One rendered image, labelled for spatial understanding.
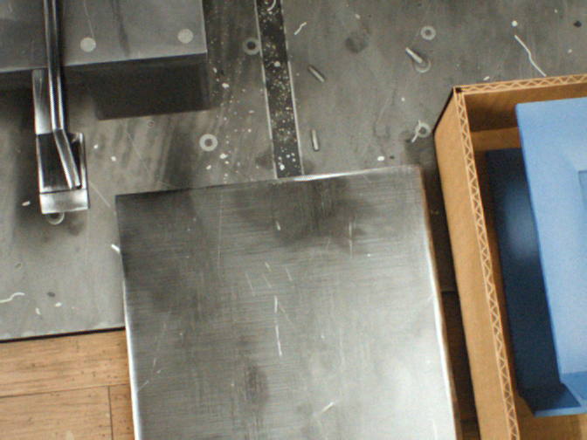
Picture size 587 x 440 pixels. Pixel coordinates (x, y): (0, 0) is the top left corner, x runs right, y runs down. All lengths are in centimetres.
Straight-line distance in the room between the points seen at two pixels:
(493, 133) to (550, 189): 10
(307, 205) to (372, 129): 7
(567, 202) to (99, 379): 26
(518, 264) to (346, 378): 12
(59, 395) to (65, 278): 6
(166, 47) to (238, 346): 16
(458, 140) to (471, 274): 7
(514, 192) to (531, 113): 8
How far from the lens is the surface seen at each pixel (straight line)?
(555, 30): 71
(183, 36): 59
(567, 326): 57
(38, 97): 59
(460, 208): 62
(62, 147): 57
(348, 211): 63
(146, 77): 61
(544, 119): 59
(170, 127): 67
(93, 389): 64
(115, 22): 60
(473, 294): 61
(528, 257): 65
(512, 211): 66
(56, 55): 59
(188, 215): 63
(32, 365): 64
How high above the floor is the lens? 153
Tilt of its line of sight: 75 degrees down
